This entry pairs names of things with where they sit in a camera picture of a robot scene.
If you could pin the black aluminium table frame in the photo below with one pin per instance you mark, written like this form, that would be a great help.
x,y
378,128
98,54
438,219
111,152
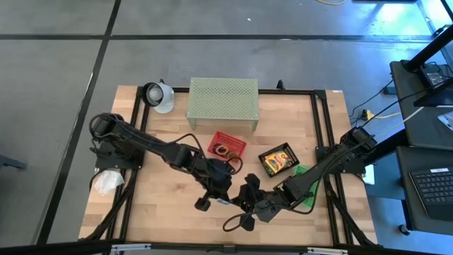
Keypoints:
x,y
315,117

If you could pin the green plastic basket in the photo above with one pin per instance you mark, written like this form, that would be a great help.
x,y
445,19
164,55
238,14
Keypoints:
x,y
301,170

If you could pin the yellow floor plug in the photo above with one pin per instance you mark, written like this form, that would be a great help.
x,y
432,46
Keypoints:
x,y
368,115

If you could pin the black plastic basket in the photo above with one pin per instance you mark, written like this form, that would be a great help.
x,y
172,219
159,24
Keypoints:
x,y
293,153

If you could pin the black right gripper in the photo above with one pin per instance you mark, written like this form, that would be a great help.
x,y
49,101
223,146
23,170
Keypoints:
x,y
272,207

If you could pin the white crumpled plastic bag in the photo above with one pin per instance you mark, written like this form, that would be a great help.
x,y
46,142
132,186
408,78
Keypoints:
x,y
108,180

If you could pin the pale green perforated metal shelf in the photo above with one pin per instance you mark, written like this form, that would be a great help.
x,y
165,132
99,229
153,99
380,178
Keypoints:
x,y
223,99

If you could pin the white desk lamp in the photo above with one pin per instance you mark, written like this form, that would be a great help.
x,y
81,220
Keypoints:
x,y
164,101

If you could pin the black computer keyboard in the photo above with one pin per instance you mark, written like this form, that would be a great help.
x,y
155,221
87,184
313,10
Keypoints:
x,y
435,191

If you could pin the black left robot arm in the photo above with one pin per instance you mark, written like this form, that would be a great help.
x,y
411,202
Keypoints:
x,y
148,145

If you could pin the red plastic basket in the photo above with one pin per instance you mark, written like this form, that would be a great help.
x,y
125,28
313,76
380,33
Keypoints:
x,y
238,141

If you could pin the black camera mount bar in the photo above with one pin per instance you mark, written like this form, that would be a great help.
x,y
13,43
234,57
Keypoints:
x,y
226,248

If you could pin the yellow spiral wrist coil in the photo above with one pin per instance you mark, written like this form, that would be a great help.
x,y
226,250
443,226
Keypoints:
x,y
218,148

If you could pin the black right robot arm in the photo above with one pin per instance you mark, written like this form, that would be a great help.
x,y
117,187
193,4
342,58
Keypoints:
x,y
329,163

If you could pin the black caster wheel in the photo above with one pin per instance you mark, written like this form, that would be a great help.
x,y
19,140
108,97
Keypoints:
x,y
404,230

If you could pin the black power device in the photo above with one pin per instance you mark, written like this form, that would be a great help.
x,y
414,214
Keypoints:
x,y
433,78

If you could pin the black side desk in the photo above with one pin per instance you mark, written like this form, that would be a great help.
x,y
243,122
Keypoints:
x,y
407,212
424,131

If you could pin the white paper sheet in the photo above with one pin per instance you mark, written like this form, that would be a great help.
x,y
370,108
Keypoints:
x,y
369,175

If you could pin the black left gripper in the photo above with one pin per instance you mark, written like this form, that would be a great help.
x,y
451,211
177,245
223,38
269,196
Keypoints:
x,y
219,180

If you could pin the green spiral wrist coil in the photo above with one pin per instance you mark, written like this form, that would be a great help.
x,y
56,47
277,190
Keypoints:
x,y
233,154

